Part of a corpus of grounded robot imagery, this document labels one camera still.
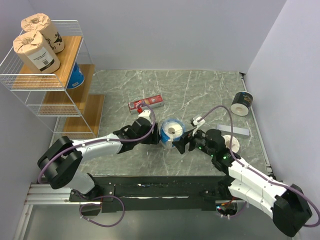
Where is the red toothpaste box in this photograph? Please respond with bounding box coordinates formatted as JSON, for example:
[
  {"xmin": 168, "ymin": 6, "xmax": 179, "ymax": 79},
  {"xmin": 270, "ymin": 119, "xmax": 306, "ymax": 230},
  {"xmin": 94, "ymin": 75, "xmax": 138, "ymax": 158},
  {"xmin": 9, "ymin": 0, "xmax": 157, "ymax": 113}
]
[{"xmin": 128, "ymin": 94, "xmax": 164, "ymax": 114}]

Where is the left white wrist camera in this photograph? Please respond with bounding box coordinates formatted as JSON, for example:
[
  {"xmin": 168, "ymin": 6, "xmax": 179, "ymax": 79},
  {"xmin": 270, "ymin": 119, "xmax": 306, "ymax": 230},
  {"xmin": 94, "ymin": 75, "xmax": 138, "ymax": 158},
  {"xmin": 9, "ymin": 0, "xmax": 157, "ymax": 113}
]
[{"xmin": 137, "ymin": 108, "xmax": 152, "ymax": 123}]

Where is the white wire wooden shelf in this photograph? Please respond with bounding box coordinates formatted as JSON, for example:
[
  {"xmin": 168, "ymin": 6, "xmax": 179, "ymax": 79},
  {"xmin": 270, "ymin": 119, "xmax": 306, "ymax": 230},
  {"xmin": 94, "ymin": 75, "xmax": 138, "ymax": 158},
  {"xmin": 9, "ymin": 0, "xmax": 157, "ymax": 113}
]
[{"xmin": 0, "ymin": 20, "xmax": 105, "ymax": 139}]

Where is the blue paper roll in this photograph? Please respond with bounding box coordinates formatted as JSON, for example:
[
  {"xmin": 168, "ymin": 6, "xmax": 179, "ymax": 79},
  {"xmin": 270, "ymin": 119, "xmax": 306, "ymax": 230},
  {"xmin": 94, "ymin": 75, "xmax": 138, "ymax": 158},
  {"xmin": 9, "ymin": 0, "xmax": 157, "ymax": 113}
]
[
  {"xmin": 160, "ymin": 119, "xmax": 186, "ymax": 149},
  {"xmin": 66, "ymin": 62, "xmax": 85, "ymax": 90}
]

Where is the grey flat box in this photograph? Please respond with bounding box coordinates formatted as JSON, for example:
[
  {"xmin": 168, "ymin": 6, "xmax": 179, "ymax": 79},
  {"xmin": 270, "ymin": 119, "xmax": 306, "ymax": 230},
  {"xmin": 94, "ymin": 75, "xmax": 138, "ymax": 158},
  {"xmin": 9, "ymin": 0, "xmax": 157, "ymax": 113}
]
[{"xmin": 216, "ymin": 124, "xmax": 251, "ymax": 139}]

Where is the brown roll with label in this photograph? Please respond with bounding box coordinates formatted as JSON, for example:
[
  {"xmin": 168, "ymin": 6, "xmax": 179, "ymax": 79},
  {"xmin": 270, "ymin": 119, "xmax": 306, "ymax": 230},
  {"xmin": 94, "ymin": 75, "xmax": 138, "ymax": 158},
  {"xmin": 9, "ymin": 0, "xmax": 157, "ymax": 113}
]
[{"xmin": 13, "ymin": 30, "xmax": 61, "ymax": 74}]

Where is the black paper roll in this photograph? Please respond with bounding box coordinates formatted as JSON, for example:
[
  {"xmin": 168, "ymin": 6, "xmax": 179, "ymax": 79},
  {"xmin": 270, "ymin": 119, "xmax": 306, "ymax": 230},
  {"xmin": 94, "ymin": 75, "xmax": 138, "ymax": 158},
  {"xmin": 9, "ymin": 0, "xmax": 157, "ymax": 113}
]
[
  {"xmin": 223, "ymin": 135, "xmax": 240, "ymax": 153},
  {"xmin": 230, "ymin": 91, "xmax": 254, "ymax": 117}
]

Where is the brown roll with cartoon print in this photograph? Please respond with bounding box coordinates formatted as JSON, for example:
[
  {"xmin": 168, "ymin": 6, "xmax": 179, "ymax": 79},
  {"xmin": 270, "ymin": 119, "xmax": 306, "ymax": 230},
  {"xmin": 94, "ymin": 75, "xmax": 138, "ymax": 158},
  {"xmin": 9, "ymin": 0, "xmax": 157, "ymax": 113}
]
[{"xmin": 21, "ymin": 13, "xmax": 65, "ymax": 53}]

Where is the purple cable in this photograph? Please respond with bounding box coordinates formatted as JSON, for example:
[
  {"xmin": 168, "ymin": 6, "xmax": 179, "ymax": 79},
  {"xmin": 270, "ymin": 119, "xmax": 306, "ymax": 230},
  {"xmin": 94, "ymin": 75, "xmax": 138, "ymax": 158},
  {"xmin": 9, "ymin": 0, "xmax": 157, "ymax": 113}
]
[
  {"xmin": 198, "ymin": 104, "xmax": 320, "ymax": 228},
  {"xmin": 37, "ymin": 103, "xmax": 156, "ymax": 185}
]

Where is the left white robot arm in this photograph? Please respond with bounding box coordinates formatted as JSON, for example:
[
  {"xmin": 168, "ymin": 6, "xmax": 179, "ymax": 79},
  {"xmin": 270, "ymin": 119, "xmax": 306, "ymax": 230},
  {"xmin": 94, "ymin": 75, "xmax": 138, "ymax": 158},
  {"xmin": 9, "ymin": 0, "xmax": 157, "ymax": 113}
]
[{"xmin": 37, "ymin": 117, "xmax": 160, "ymax": 201}]

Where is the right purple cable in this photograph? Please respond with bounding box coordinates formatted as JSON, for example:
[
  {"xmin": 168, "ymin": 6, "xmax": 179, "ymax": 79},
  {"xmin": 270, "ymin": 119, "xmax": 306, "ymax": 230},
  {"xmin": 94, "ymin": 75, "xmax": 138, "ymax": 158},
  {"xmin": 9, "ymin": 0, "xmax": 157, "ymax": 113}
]
[{"xmin": 198, "ymin": 104, "xmax": 320, "ymax": 228}]

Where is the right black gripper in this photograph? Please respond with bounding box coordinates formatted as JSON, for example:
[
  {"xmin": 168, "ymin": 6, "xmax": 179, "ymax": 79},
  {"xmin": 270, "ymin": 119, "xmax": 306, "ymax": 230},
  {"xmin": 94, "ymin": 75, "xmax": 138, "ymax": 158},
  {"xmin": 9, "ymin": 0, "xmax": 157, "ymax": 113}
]
[{"xmin": 172, "ymin": 125, "xmax": 216, "ymax": 158}]

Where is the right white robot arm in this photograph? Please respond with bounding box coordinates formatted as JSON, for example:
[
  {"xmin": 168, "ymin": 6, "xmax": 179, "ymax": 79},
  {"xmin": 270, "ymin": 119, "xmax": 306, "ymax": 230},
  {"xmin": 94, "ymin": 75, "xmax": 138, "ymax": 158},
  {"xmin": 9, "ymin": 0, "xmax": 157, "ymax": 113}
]
[{"xmin": 173, "ymin": 129, "xmax": 312, "ymax": 238}]

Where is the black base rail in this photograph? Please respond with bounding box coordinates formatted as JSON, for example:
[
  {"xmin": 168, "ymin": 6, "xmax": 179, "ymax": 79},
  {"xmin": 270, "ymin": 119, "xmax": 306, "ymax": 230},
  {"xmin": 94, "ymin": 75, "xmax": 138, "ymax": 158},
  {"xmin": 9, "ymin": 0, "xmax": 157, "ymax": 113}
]
[{"xmin": 67, "ymin": 176, "xmax": 240, "ymax": 216}]

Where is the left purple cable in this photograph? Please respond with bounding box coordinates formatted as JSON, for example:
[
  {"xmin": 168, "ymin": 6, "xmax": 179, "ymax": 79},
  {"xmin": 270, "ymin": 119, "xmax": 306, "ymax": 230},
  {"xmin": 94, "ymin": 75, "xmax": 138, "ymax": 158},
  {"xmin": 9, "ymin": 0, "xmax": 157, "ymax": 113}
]
[{"xmin": 37, "ymin": 103, "xmax": 156, "ymax": 185}]

